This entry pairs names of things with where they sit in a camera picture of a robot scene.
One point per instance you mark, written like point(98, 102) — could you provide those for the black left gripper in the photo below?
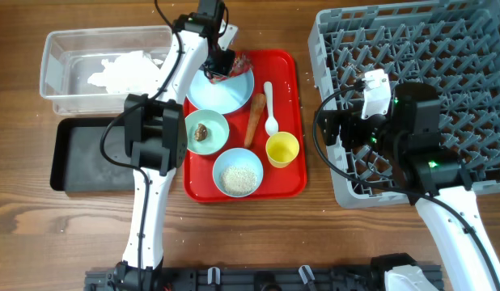
point(224, 67)

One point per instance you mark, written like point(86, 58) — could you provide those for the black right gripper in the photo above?
point(351, 120)

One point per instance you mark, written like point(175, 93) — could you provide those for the red snack wrapper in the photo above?
point(241, 65)

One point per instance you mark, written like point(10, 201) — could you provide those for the green bowl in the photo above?
point(218, 131)

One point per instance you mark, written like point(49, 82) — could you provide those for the brown food lump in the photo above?
point(201, 132)

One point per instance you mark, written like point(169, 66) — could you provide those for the white napkin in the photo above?
point(131, 72)

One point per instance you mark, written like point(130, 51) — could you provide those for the light blue rice bowl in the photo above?
point(237, 157)

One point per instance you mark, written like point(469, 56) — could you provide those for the white rice pile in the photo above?
point(238, 181)

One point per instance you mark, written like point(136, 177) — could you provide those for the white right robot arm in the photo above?
point(433, 177)

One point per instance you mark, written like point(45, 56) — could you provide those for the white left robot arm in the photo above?
point(156, 138)

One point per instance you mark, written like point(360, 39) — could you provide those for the grey dishwasher rack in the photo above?
point(453, 46)

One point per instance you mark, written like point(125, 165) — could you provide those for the light blue plate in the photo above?
point(223, 97)

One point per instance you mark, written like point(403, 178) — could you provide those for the orange carrot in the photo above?
point(257, 107)

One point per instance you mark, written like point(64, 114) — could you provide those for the red plastic tray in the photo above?
point(277, 67)

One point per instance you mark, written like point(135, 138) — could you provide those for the yellow plastic cup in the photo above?
point(281, 149)

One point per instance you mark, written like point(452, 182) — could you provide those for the white plastic spoon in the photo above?
point(271, 124)

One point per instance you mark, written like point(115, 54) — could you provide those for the clear plastic bin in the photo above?
point(71, 57)

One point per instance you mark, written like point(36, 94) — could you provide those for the black tray bin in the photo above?
point(78, 165)

